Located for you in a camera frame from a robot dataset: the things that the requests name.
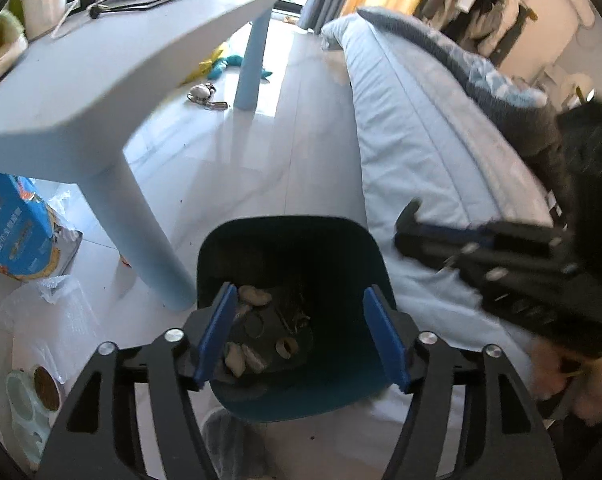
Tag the keyring bundle on floor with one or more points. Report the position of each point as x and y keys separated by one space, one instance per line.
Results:
x=203 y=93

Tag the person's right hand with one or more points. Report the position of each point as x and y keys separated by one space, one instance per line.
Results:
x=554 y=368

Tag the grey bed mattress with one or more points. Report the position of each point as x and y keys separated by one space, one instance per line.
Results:
x=422 y=138

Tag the dark grey fluffy blanket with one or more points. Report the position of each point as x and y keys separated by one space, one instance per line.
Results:
x=523 y=115

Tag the hanging clothes rack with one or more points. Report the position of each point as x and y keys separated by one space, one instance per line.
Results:
x=490 y=28

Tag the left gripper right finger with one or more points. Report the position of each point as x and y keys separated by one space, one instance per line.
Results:
x=502 y=435

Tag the yellow plastic bag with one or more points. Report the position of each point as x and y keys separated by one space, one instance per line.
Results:
x=205 y=66

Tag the light blue low table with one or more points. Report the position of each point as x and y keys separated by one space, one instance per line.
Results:
x=70 y=105

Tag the teal toy on floor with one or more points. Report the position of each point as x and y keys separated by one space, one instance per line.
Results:
x=221 y=64

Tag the mint pet food bowl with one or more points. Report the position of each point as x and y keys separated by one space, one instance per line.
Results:
x=35 y=398

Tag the clear plastic wrap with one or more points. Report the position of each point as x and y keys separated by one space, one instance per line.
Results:
x=51 y=324

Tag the blue pet food bag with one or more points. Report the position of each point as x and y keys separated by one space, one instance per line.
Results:
x=35 y=241

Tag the white lidded mug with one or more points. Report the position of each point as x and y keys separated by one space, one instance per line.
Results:
x=41 y=16

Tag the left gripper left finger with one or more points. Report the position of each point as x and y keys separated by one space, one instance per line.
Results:
x=96 y=435

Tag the dark green trash bin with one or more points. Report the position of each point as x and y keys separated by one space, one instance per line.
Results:
x=311 y=339

